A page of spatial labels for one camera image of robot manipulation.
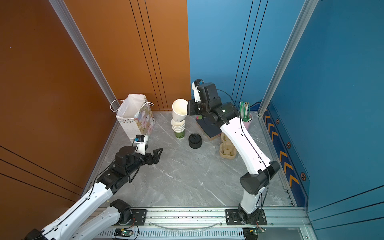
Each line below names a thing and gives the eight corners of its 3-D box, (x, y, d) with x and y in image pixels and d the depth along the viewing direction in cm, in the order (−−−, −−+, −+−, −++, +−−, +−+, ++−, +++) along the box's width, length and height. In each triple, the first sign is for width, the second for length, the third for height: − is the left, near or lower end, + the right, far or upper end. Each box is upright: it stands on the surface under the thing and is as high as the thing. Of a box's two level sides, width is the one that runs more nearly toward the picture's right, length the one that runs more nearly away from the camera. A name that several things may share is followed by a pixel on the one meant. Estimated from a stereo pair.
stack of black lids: (188, 148, 100) (188, 143, 95) (189, 138, 105) (188, 133, 101) (201, 148, 100) (201, 143, 95) (201, 138, 105) (201, 133, 101)
